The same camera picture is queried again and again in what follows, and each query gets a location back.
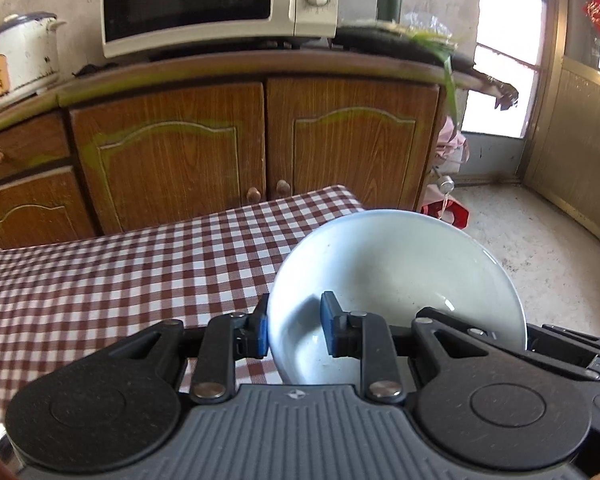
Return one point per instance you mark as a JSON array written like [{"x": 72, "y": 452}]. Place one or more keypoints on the pink cloth on shelf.
[{"x": 452, "y": 149}]

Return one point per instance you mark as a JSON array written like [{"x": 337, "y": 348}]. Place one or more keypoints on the cream microwave oven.
[{"x": 136, "y": 26}]

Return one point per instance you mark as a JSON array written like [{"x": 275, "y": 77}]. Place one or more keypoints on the black induction cooker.
[{"x": 377, "y": 41}]

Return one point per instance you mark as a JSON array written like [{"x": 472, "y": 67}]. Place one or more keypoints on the blue patterned porcelain bowl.
[{"x": 389, "y": 262}]

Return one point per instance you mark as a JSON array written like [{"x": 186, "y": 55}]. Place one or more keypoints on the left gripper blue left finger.
[{"x": 227, "y": 339}]

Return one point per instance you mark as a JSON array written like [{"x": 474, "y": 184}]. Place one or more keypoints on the white rice cooker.
[{"x": 29, "y": 59}]

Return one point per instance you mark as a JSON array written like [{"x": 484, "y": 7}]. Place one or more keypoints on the red paper bag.
[{"x": 449, "y": 211}]

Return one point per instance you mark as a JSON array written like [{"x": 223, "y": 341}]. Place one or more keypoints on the brown checkered tablecloth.
[{"x": 60, "y": 302}]

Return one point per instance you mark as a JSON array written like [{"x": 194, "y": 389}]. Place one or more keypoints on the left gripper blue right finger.
[{"x": 366, "y": 337}]

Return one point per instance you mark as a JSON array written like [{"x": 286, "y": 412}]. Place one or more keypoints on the wooden kitchen cabinet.
[{"x": 156, "y": 143}]

